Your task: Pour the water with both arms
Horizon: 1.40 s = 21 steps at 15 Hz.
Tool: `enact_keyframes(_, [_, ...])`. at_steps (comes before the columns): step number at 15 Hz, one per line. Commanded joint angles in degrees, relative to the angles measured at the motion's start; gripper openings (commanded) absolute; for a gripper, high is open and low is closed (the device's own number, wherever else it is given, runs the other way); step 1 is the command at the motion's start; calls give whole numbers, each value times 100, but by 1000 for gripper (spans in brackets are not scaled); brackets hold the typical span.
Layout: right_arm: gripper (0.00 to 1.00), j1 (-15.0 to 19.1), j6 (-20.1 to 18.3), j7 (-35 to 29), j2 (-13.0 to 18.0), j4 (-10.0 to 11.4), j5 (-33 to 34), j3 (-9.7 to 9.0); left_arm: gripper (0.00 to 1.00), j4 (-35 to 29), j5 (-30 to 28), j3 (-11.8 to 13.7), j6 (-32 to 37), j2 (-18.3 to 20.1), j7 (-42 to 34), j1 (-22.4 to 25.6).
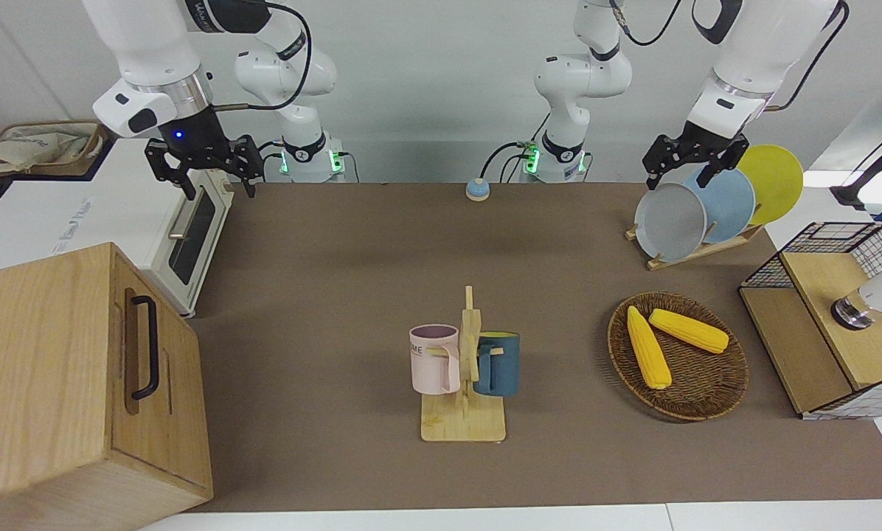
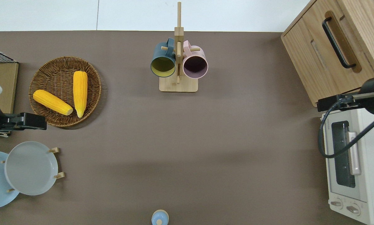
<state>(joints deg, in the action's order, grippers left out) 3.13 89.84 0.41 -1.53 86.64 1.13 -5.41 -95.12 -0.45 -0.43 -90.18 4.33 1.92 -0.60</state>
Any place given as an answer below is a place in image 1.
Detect grey plate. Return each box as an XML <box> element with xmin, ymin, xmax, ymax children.
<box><xmin>634</xmin><ymin>182</ymin><xmax>708</xmax><ymax>262</ymax></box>

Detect wooden plate rack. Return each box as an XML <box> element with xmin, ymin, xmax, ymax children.
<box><xmin>625</xmin><ymin>223</ymin><xmax>766</xmax><ymax>271</ymax></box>

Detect wire and wood shelf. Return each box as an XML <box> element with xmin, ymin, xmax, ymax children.
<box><xmin>738</xmin><ymin>221</ymin><xmax>882</xmax><ymax>421</ymax></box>

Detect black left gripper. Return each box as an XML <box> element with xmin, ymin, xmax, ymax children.
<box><xmin>644</xmin><ymin>120</ymin><xmax>750</xmax><ymax>191</ymax></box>

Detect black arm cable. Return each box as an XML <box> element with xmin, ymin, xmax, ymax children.
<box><xmin>212</xmin><ymin>0</ymin><xmax>313</xmax><ymax>111</ymax></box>
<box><xmin>764</xmin><ymin>0</ymin><xmax>851</xmax><ymax>113</ymax></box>

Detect wooden drawer cabinet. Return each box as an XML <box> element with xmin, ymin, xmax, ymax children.
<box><xmin>0</xmin><ymin>242</ymin><xmax>215</xmax><ymax>531</ymax></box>

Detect black cabinet handle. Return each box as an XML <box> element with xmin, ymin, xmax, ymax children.
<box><xmin>130</xmin><ymin>295</ymin><xmax>160</xmax><ymax>401</ymax></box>

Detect light blue plate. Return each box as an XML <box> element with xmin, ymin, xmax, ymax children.
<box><xmin>683</xmin><ymin>167</ymin><xmax>757</xmax><ymax>245</ymax></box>

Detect yellow corn cob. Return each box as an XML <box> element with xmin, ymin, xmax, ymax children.
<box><xmin>648</xmin><ymin>308</ymin><xmax>730</xmax><ymax>355</ymax></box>
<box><xmin>627</xmin><ymin>305</ymin><xmax>673</xmax><ymax>390</ymax></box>

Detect black base cable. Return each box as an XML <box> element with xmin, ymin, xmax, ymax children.
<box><xmin>480</xmin><ymin>111</ymin><xmax>552</xmax><ymax>184</ymax></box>

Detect white toaster oven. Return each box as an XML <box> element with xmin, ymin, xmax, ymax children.
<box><xmin>0</xmin><ymin>139</ymin><xmax>235</xmax><ymax>319</ymax></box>

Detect brown table mat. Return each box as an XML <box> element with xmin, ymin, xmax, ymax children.
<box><xmin>187</xmin><ymin>182</ymin><xmax>882</xmax><ymax>513</ymax></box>

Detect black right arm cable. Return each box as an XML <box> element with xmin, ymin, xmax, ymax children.
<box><xmin>212</xmin><ymin>0</ymin><xmax>313</xmax><ymax>111</ymax></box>

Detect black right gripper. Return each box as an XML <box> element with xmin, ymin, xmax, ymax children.
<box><xmin>145</xmin><ymin>109</ymin><xmax>265</xmax><ymax>201</ymax></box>

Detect wooden mug tree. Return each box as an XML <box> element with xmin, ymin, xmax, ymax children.
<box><xmin>420</xmin><ymin>285</ymin><xmax>507</xmax><ymax>443</ymax></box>

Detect cardboard tray box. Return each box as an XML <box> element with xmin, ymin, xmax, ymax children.
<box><xmin>0</xmin><ymin>120</ymin><xmax>110</xmax><ymax>201</ymax></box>

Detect pink mug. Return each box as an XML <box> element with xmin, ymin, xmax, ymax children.
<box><xmin>409</xmin><ymin>324</ymin><xmax>462</xmax><ymax>395</ymax></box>

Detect yellow plate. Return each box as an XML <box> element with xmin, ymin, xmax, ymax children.
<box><xmin>736</xmin><ymin>145</ymin><xmax>805</xmax><ymax>226</ymax></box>

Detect brown wicker basket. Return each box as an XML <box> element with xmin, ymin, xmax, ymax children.
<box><xmin>608</xmin><ymin>292</ymin><xmax>750</xmax><ymax>423</ymax></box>

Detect dark blue mug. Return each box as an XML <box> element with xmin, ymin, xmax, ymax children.
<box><xmin>474</xmin><ymin>332</ymin><xmax>521</xmax><ymax>398</ymax></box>

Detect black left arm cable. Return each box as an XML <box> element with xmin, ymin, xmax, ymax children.
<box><xmin>764</xmin><ymin>0</ymin><xmax>851</xmax><ymax>113</ymax></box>

